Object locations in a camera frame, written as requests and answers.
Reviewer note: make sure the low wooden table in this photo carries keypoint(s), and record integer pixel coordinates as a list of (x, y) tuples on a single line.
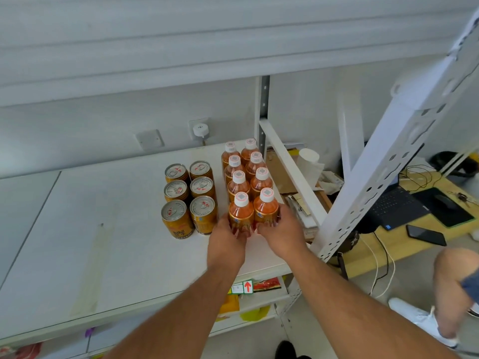
[(396, 246)]

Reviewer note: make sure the white paper roll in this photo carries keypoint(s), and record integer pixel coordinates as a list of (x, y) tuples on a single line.
[(308, 160)]

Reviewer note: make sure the pile of colourful snack packets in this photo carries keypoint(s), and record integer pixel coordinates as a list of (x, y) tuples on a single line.
[(22, 351)]

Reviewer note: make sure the black round pouch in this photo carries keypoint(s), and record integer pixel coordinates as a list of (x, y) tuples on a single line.
[(443, 160)]

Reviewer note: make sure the thin white metal stand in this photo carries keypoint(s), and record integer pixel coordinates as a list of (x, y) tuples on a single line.
[(458, 162)]

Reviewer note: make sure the person's left forearm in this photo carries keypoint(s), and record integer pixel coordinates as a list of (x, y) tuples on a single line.
[(179, 321)]

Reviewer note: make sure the yellow white price tag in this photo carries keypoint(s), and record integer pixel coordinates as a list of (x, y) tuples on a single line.
[(242, 287)]

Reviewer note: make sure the yellow-green plastic bag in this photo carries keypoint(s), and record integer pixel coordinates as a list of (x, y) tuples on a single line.
[(254, 314)]

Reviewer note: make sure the person's left hand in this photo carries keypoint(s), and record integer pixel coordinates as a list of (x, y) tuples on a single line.
[(226, 250)]

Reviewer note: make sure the black phone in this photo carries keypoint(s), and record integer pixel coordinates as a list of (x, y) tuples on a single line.
[(426, 235)]

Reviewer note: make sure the brown cardboard box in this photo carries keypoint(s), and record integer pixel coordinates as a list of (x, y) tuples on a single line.
[(278, 175)]

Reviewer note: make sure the black laptop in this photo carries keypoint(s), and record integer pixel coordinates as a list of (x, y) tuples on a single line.
[(396, 209)]

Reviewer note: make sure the red printed snack packet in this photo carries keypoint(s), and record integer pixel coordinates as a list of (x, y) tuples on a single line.
[(266, 284)]

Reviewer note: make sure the person's right forearm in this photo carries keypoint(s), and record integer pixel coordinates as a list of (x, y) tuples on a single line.
[(355, 317)]

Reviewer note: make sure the white metal shelf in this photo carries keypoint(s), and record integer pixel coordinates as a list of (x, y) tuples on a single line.
[(112, 239)]

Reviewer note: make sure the black mouse pad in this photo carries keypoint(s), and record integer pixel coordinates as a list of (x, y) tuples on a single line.
[(443, 207)]

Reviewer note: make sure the white round plug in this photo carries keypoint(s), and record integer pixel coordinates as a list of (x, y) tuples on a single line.
[(201, 130)]

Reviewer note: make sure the person's black shoe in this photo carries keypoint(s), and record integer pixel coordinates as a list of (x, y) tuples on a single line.
[(286, 350)]

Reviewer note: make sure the person's right hand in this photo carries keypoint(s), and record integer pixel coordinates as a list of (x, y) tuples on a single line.
[(286, 239)]

